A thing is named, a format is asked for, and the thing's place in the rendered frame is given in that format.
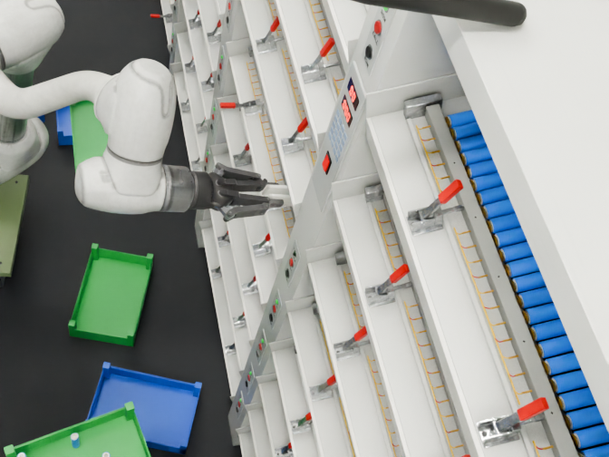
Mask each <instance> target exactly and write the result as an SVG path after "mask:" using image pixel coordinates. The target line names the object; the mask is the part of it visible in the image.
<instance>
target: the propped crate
mask: <svg viewBox="0 0 609 457"><path fill-rule="evenodd" d="M70 114H71V125H72V144H73V154H74V165H75V173H76V169H77V166H78V165H79V164H80V163H82V162H83V161H85V160H88V159H90V158H92V157H102V155H103V153H104V151H105V149H106V146H107V142H108V134H107V133H105V132H104V129H103V127H102V124H101V122H100V121H99V120H98V119H97V118H96V116H95V113H94V103H93V102H90V101H81V102H77V103H74V104H71V105H70Z"/></svg>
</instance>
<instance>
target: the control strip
mask: <svg viewBox="0 0 609 457"><path fill-rule="evenodd" d="M352 84H353V88H354V90H355V93H356V98H355V101H354V104H353V102H352V99H351V96H350V94H349V91H350V89H351V86H352ZM344 98H345V100H346V102H347V105H348V108H349V111H350V114H351V119H350V120H349V123H347V120H346V118H345V115H344V111H343V106H342V105H343V101H344ZM365 104H366V92H365V90H364V87H363V82H362V79H361V76H360V74H359V71H358V68H357V65H356V62H355V61H352V64H351V67H350V70H349V72H348V75H347V78H346V80H345V83H344V86H343V90H342V93H341V96H340V98H339V101H338V103H337V106H336V109H335V112H334V115H333V118H332V121H331V124H330V127H329V130H328V132H327V135H326V138H325V140H324V145H323V147H322V150H321V153H320V156H319V158H318V161H317V163H316V166H315V169H314V174H313V177H312V180H313V184H314V189H315V193H316V197H317V199H318V203H319V207H320V210H321V212H324V208H325V205H326V203H327V200H328V199H329V196H330V194H331V191H332V184H331V183H332V182H335V180H336V178H337V175H338V173H339V170H340V168H341V166H342V164H343V160H344V157H345V154H346V152H347V150H348V148H349V145H350V143H351V140H352V138H353V135H354V132H355V130H356V127H357V125H358V122H359V120H360V118H361V115H362V113H363V109H364V106H365Z"/></svg>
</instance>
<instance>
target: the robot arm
mask: <svg viewBox="0 0 609 457"><path fill-rule="evenodd" d="M64 23H65V20H64V15H63V11H62V9H61V7H60V6H59V5H58V4H57V2H56V1H55V0H0V184H2V183H4V182H6V181H8V180H10V179H11V178H13V177H15V176H16V175H18V174H19V173H21V172H22V171H24V170H26V169H27V168H29V167H30V166H31V165H33V164H34V163H35V162H37V161H38V160H39V159H40V158H41V157H42V156H43V154H44V152H45V150H46V148H47V146H48V143H49V134H48V130H47V129H46V127H45V125H44V124H43V122H42V121H41V120H40V119H39V118H37V117H39V116H42V115H45V114H47V113H49V112H54V111H56V110H59V109H62V108H63V107H66V106H69V105H71V104H74V103H77V102H81V101H90V102H93V103H94V113H95V116H96V118H97V119H98V120H99V121H100V122H101V125H102V127H103V129H104V132H105V133H107V134H108V142H107V146H106V149H105V151H104V153H103V155H102V157H92V158H90V159H88V160H85V161H83V162H82V163H80V164H79V165H78V166H77V169H76V174H75V194H76V196H77V199H78V200H79V201H80V202H81V204H83V206H84V207H87V208H90V209H96V210H99V211H105V212H110V213H118V214H144V213H148V212H152V211H159V212H165V211H166V212H185V211H187V210H188V209H213V210H216V211H220V212H221V213H222V215H223V216H224V218H223V220H224V221H225V222H229V221H230V220H231V219H238V218H246V217H254V216H263V215H265V214H266V212H267V211H268V209H269V207H270V208H281V207H282V206H292V203H291V200H290V196H289V192H288V188H287V186H286V185H279V184H278V183H276V182H267V179H263V180H262V179H261V174H259V173H256V172H252V171H247V170H240V169H235V168H230V167H227V166H225V165H223V164H221V163H219V162H217V164H216V165H215V167H214V169H213V170H212V172H210V173H207V172H205V171H194V170H189V168H187V167H183V166H171V165H165V164H162V158H163V154H164V151H165V149H166V146H167V144H168V142H169V137H170V134H171V130H172V125H173V121H174V115H175V110H176V99H177V95H176V85H175V82H174V78H173V76H172V74H171V73H170V72H169V70H168V69H167V68H166V67H165V66H164V65H163V64H161V63H159V62H156V61H154V60H151V59H143V58H142V59H139V60H135V61H132V62H131V63H129V64H128V65H127V66H125V67H124V68H123V69H122V70H121V73H117V74H115V75H113V76H110V75H108V74H105V73H99V72H94V71H79V72H75V73H69V74H66V75H64V76H61V77H58V78H55V79H52V80H50V81H47V82H44V83H39V84H36V85H34V86H32V85H33V78H34V70H35V69H36V68H37V67H38V66H39V65H40V63H41V62H42V60H43V58H44V57H45V56H46V55H47V53H48V52H49V50H50V49H51V48H52V45H53V44H54V43H56V42H57V41H58V39H59V38H60V36H61V35H62V33H63V30H64ZM260 191H262V192H261V193H262V195H266V196H267V197H265V196H257V195H250V194H243V193H239V192H260ZM235 205H240V206H241V207H235V208H232V207H230V208H226V206H235Z"/></svg>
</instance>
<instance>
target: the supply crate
mask: <svg viewBox="0 0 609 457"><path fill-rule="evenodd" d="M73 433H78V435H79V440H80V446H79V447H78V448H73V446H72V441H71V435H72V434H73ZM4 450H5V456H6V457H17V455H18V453H20V452H24V453H25V455H26V457H102V454H103V453H104V452H108V453H109V454H110V456H111V457H151V456H150V452H149V449H148V446H147V444H146V441H145V439H144V436H143V433H142V430H141V428H140V424H139V421H138V418H137V416H136V413H135V407H134V404H133V402H128V403H126V404H125V405H124V407H122V408H120V409H117V410H114V411H112V412H109V413H105V414H103V415H100V416H97V417H94V418H92V419H90V420H87V421H84V422H82V423H77V424H75V425H73V426H70V427H67V428H64V429H62V430H60V431H57V432H54V433H50V434H47V435H45V436H43V437H40V438H37V439H34V440H32V441H30V442H25V443H23V444H20V445H17V446H15V447H14V446H13V445H12V444H11V445H9V446H6V447H5V448H4Z"/></svg>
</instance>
